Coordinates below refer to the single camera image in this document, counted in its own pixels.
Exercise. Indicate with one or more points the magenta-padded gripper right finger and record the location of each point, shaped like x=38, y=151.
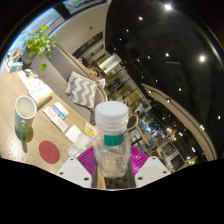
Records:
x=151, y=168

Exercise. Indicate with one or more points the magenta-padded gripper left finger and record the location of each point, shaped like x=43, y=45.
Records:
x=74, y=170

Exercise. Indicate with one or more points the clear plastic water bottle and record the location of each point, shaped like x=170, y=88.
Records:
x=112, y=150

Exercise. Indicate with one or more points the group of dining chairs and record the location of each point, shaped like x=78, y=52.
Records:
x=150, y=143

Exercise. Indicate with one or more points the flat round red coaster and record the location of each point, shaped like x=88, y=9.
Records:
x=49, y=152

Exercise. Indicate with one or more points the yellow square table card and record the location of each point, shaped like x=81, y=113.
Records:
x=91, y=130

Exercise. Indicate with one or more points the white folded leaflet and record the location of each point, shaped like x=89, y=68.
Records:
x=55, y=120

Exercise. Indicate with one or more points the small blue white booklet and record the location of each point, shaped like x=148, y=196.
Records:
x=60, y=110

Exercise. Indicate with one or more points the grey zigzag pillow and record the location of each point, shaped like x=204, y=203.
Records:
x=81, y=90

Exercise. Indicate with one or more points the person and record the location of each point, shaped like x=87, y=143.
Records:
x=102, y=82
x=96, y=72

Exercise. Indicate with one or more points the grey curved sofa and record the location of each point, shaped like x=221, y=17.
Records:
x=56, y=70

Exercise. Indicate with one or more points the group of ceiling lights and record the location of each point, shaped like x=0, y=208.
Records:
x=201, y=58

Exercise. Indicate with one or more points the blue and brown tissue box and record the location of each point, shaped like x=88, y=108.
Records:
x=14, y=61

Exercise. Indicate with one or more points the green potted plant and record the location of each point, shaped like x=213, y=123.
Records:
x=39, y=43

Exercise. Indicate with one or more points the framed wall poster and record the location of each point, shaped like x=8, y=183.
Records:
x=81, y=4

